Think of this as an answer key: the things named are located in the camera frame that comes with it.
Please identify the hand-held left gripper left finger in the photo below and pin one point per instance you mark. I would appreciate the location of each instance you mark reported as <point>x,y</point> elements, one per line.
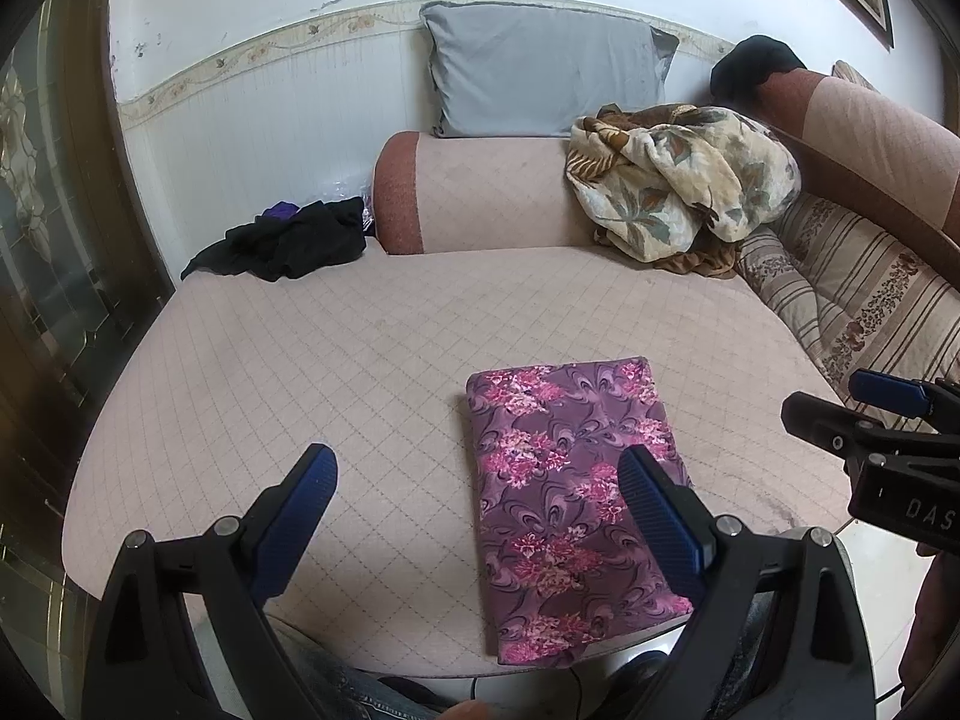
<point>300,517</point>

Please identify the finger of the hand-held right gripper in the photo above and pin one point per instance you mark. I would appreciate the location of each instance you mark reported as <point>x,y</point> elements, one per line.
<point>885,390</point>
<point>832,424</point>

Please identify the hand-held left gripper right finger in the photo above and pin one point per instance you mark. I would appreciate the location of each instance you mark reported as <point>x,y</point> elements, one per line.
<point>664,525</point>

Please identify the purple floral dress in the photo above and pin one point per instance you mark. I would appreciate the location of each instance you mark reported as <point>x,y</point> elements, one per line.
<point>570,495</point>

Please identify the person's right forearm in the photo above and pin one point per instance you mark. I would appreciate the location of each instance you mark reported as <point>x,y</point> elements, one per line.
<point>934,630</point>

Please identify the black clothes pile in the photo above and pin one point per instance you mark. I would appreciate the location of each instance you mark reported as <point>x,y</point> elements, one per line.
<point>292,244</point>

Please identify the striped floral quilt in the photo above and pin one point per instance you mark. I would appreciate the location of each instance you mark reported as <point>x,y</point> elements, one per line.
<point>877,292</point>

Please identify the pink bolster with brown end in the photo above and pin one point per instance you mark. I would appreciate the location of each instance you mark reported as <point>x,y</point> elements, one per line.
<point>885,135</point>

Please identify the beige floral blanket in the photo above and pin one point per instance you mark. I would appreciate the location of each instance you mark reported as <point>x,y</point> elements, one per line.
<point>675,172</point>

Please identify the purple cloth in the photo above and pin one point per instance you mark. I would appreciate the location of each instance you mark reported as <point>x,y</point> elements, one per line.
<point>283,210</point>

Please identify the striped beige cushion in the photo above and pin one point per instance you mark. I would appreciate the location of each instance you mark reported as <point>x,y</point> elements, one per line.
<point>855,76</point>

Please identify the clear plastic bag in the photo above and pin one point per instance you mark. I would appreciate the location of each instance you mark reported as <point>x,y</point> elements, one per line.
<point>352,199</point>

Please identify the black cloth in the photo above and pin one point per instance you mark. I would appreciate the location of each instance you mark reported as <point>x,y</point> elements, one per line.
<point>750,67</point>

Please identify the wooden door with glass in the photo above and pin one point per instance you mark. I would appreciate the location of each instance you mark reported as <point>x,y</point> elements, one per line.
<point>67,240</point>

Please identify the pink bolster with red end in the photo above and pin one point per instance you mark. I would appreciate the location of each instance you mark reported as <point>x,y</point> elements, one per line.
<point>480,195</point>

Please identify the grey pillow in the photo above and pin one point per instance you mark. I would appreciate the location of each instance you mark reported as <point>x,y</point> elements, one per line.
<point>540,67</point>

